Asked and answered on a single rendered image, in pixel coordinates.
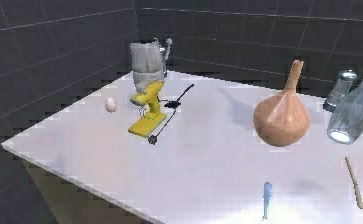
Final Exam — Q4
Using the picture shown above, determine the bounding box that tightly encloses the white-topped beige table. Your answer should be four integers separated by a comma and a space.
0, 69, 363, 224

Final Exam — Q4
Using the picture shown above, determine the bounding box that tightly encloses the white egg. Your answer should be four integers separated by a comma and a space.
104, 96, 119, 114

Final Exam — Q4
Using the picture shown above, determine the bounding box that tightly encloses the orange onion-shaped vase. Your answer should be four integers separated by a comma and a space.
252, 59, 313, 148

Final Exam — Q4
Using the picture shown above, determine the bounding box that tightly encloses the pale blue slim utensil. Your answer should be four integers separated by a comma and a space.
261, 181, 274, 222

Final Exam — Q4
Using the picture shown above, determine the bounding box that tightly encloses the small clear glass bottle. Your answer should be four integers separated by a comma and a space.
322, 69, 359, 113

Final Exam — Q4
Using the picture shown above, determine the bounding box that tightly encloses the clear glass vase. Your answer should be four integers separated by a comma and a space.
326, 72, 363, 145

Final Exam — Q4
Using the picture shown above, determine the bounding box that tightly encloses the wooden-handled black utensil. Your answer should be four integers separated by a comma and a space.
343, 156, 363, 224

